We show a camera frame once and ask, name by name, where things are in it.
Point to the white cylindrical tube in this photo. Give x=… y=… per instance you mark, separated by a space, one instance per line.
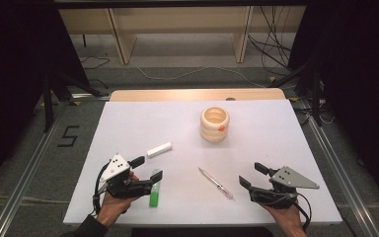
x=159 y=149

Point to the green highlighter pen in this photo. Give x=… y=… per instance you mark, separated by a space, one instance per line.
x=154 y=197

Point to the black curtain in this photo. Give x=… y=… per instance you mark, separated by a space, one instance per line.
x=362 y=82
x=13 y=82

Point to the cream ribbed pen holder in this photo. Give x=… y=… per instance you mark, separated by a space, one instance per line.
x=212 y=131

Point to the wooden table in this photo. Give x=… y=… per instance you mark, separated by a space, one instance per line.
x=177 y=94

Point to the aluminium floor rail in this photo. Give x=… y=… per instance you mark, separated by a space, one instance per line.
x=342 y=177
x=23 y=187

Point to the black tripod stand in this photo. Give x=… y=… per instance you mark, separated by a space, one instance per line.
x=47 y=105

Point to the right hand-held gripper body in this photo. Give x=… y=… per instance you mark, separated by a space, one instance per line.
x=291 y=179

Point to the black metal stand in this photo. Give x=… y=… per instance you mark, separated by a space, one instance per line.
x=316 y=98

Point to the person's right hand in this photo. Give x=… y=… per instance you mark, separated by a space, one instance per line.
x=288 y=217

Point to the person's left hand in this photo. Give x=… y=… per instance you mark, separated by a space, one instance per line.
x=113 y=207

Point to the round table grommet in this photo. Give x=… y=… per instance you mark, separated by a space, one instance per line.
x=230 y=98

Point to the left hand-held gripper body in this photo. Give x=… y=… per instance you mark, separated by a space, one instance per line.
x=115 y=166

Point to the clear ballpoint pen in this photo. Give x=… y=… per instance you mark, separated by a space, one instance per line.
x=215 y=182

